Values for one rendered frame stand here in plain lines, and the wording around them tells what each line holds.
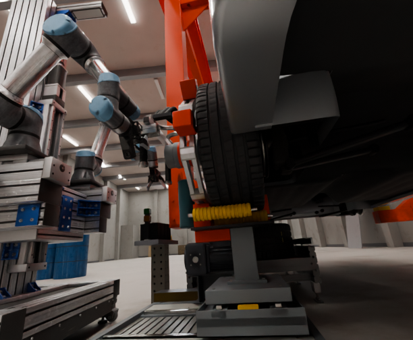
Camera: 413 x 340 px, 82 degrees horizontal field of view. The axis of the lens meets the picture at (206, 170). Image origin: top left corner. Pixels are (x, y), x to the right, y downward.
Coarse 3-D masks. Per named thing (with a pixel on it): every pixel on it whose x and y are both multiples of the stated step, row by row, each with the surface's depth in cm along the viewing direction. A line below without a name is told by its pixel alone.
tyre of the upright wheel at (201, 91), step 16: (208, 96) 97; (208, 112) 93; (224, 112) 91; (208, 128) 90; (224, 128) 89; (208, 144) 90; (224, 144) 89; (240, 144) 88; (256, 144) 87; (208, 160) 91; (224, 160) 91; (240, 160) 89; (256, 160) 88; (208, 176) 93; (224, 176) 92; (240, 176) 91; (256, 176) 91; (208, 192) 98; (224, 192) 96; (240, 192) 96; (256, 192) 95
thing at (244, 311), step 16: (224, 304) 88; (240, 304) 95; (256, 304) 79; (272, 304) 83; (288, 304) 90; (208, 320) 80; (224, 320) 79; (240, 320) 78; (256, 320) 77; (272, 320) 76; (288, 320) 76; (304, 320) 75; (208, 336) 78; (224, 336) 78
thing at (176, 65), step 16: (176, 0) 226; (176, 16) 220; (176, 32) 214; (176, 48) 208; (176, 64) 203; (176, 80) 197; (176, 96) 193; (176, 176) 172; (192, 176) 181; (176, 192) 168; (176, 208) 164; (176, 224) 161
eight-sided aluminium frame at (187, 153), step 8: (184, 104) 105; (192, 104) 103; (192, 112) 101; (184, 136) 99; (192, 136) 97; (184, 144) 98; (192, 144) 96; (184, 152) 96; (192, 152) 95; (184, 160) 96; (192, 160) 96; (184, 168) 98; (200, 176) 101; (192, 184) 103; (200, 184) 101; (192, 192) 104; (200, 192) 103; (192, 200) 108; (200, 200) 108; (208, 200) 112
